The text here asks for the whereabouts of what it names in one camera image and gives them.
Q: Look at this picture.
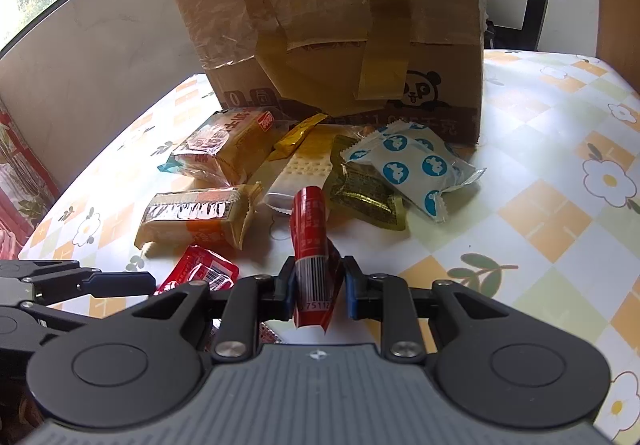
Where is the red snack stick packet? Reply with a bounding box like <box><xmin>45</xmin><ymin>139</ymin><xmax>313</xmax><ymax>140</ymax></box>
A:
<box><xmin>290</xmin><ymin>185</ymin><xmax>345</xmax><ymax>331</ymax></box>

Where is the orange bread pack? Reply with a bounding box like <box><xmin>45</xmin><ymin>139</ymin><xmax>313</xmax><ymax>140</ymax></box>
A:
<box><xmin>134</xmin><ymin>183</ymin><xmax>262</xmax><ymax>250</ymax></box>
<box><xmin>157</xmin><ymin>107</ymin><xmax>288</xmax><ymax>187</ymax></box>

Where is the gold green snack pouch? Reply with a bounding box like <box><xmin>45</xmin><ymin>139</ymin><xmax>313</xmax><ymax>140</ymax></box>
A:
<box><xmin>323</xmin><ymin>135</ymin><xmax>406</xmax><ymax>231</ymax></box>

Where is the small yellow snack packet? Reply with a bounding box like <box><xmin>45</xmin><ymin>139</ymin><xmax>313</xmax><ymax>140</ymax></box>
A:
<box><xmin>267</xmin><ymin>114</ymin><xmax>328</xmax><ymax>161</ymax></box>

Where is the red patterned cloth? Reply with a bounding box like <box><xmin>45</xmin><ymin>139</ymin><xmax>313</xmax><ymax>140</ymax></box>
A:
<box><xmin>0</xmin><ymin>105</ymin><xmax>58</xmax><ymax>260</ymax></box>

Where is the white blue dotted packet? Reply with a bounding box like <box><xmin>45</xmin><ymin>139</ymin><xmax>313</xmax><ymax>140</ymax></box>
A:
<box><xmin>341</xmin><ymin>120</ymin><xmax>485</xmax><ymax>222</ymax></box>

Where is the white cracker pack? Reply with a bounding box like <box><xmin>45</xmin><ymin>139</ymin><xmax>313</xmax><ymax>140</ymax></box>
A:
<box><xmin>264</xmin><ymin>146</ymin><xmax>332</xmax><ymax>214</ymax></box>

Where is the floral checked table cover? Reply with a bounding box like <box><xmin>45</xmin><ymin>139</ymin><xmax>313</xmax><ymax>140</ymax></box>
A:
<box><xmin>21</xmin><ymin>51</ymin><xmax>639</xmax><ymax>444</ymax></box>

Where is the taped cardboard box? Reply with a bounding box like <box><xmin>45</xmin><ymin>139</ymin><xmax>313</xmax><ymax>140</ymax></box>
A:
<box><xmin>175</xmin><ymin>0</ymin><xmax>485</xmax><ymax>144</ymax></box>

